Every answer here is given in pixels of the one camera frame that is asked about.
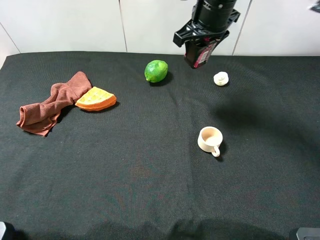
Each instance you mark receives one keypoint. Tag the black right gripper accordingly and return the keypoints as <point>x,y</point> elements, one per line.
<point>209,19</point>

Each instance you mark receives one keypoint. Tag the black pink tin box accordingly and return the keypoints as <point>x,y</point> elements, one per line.
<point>203,54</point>

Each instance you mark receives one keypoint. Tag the dark object bottom left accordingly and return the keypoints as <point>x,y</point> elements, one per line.
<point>8,232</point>

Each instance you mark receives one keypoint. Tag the small white lid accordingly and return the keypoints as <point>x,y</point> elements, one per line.
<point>221,78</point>

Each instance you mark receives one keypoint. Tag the green lime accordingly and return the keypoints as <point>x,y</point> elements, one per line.
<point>156,71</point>

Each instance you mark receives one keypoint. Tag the beige wooden cup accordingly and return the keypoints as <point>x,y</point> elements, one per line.
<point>209,140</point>

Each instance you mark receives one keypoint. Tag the orange waffle slice toy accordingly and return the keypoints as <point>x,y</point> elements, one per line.
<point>96,99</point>

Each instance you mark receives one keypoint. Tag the black fabric table cover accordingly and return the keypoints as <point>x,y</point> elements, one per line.
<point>135,171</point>

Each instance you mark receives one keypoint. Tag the brown microfiber cloth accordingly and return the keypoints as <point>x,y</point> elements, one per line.
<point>40,118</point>

